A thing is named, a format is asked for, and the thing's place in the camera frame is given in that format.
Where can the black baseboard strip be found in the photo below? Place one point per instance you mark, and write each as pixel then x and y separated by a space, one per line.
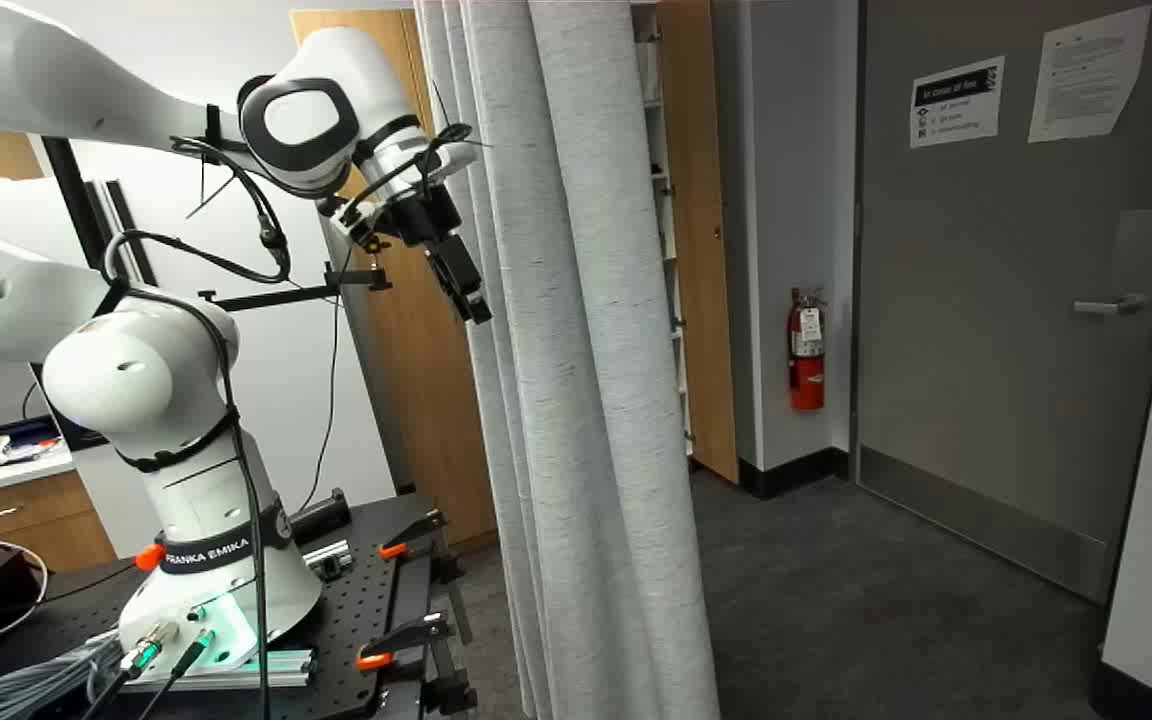
pixel 790 475

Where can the black perforated breadboard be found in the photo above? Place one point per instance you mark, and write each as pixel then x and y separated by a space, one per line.
pixel 348 625

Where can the orange knob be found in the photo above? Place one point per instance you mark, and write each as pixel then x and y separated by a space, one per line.
pixel 150 557

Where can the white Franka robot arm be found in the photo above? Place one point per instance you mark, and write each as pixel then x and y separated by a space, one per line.
pixel 138 374

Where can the grey fabric curtain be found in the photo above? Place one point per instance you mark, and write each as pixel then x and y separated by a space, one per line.
pixel 590 401

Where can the small black box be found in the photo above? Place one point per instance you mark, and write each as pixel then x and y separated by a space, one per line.
pixel 322 519

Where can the black-header paper sign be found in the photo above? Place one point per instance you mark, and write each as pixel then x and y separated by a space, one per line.
pixel 959 105

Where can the white paper notice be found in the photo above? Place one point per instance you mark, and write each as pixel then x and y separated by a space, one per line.
pixel 1091 78

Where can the wide wooden door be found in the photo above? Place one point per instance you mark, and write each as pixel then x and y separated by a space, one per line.
pixel 418 401

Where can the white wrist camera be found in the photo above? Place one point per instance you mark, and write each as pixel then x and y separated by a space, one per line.
pixel 459 150

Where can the red fire extinguisher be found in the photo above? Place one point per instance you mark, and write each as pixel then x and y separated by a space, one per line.
pixel 805 352

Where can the wooden drawer cabinet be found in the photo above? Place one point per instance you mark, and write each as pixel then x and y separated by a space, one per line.
pixel 28 522

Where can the grey door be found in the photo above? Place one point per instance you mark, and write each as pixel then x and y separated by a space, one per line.
pixel 988 334

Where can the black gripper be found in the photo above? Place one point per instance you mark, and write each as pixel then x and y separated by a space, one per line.
pixel 426 212

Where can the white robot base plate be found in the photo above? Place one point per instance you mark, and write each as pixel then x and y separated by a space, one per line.
pixel 277 665

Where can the black tripod pole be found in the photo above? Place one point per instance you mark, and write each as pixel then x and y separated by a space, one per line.
pixel 79 203

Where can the narrow wooden panel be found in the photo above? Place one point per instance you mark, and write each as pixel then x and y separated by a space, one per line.
pixel 701 266

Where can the orange-tipped black clamp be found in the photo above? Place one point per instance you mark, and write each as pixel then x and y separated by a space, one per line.
pixel 402 643
pixel 408 536

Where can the white countertop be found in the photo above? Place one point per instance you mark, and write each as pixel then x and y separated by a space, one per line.
pixel 16 475

